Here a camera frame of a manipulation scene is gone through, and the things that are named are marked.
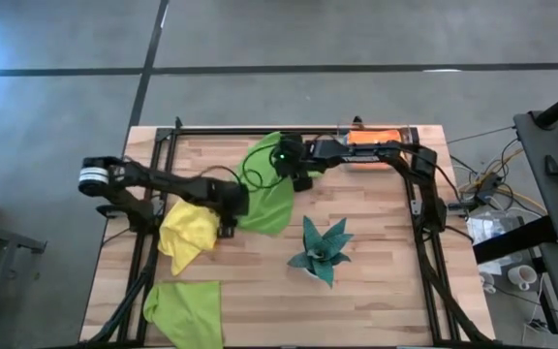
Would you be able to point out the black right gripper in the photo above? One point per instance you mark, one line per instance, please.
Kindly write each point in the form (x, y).
(288, 157)

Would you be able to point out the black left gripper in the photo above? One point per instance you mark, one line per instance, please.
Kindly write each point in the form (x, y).
(230, 201)

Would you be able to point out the green microfiber towel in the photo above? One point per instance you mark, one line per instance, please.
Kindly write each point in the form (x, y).
(269, 208)
(187, 315)

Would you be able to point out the yellow microfiber towel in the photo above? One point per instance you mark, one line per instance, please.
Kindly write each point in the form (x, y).
(187, 232)

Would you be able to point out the orange microfiber towel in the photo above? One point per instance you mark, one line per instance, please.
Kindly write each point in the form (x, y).
(373, 137)

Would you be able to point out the snake plant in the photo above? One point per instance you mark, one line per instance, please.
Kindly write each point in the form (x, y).
(320, 247)

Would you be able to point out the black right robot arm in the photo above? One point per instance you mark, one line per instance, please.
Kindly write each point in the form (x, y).
(361, 154)

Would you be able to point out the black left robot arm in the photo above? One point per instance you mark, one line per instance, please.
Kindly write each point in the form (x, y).
(163, 181)

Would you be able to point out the clear plastic bin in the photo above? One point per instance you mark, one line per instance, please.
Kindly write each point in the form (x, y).
(342, 145)

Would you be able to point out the black power adapter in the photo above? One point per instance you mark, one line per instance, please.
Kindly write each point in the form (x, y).
(487, 186)

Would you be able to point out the white plastic bag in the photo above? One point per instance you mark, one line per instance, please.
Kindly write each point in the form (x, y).
(492, 228)

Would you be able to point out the grey side table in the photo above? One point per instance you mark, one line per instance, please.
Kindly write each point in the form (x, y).
(8, 240)

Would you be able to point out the white mug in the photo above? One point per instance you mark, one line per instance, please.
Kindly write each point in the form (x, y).
(521, 276)
(487, 282)

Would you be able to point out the black crossbeam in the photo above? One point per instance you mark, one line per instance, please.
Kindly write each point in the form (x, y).
(516, 240)

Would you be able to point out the black desk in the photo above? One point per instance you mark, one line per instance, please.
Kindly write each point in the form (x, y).
(550, 194)

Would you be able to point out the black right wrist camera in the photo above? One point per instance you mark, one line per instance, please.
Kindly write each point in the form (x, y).
(303, 182)

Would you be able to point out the black aluminium table frame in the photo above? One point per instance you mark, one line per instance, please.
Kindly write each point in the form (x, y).
(240, 131)

